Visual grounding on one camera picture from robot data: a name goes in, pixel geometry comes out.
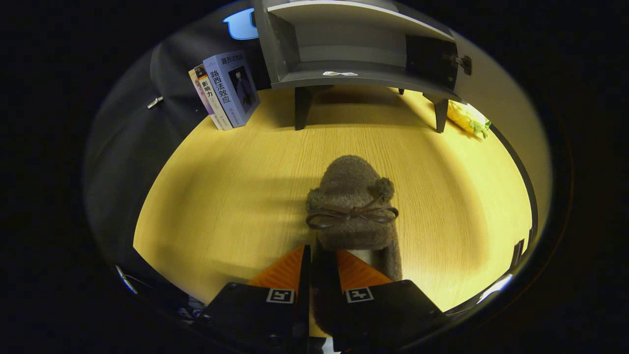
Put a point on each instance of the black backdrop cloth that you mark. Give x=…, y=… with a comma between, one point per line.
x=128, y=147

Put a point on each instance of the silver clip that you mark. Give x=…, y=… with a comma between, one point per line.
x=155, y=102

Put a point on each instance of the beige book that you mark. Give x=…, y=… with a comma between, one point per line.
x=199, y=88

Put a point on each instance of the grey shoe cabinet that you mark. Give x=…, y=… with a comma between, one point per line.
x=304, y=78

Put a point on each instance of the brown fuzzy slipper shoe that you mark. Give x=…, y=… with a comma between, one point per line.
x=349, y=196

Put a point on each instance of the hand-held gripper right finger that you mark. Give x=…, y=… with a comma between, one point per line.
x=393, y=314

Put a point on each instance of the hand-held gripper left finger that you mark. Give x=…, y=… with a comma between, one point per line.
x=304, y=295

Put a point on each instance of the blue book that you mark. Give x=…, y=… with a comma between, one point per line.
x=231, y=88

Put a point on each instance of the yellow plush toy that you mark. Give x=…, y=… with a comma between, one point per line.
x=464, y=117

